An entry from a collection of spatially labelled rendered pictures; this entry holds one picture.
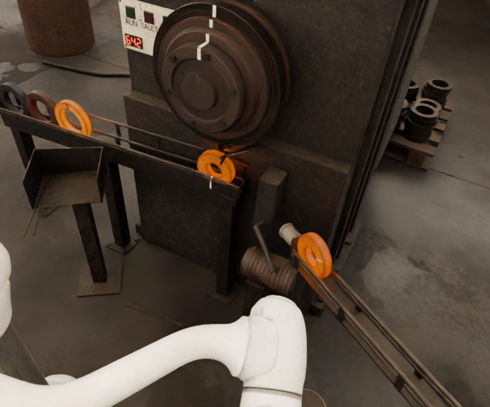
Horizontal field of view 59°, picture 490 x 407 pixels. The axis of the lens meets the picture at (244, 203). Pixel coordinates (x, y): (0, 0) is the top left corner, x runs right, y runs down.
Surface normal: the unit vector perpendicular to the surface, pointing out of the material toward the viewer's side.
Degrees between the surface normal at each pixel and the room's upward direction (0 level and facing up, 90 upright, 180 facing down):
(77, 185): 5
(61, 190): 5
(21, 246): 0
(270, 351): 22
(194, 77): 90
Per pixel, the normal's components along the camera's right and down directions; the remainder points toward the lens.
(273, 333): 0.10, -0.53
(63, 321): 0.07, -0.72
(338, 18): -0.46, 0.58
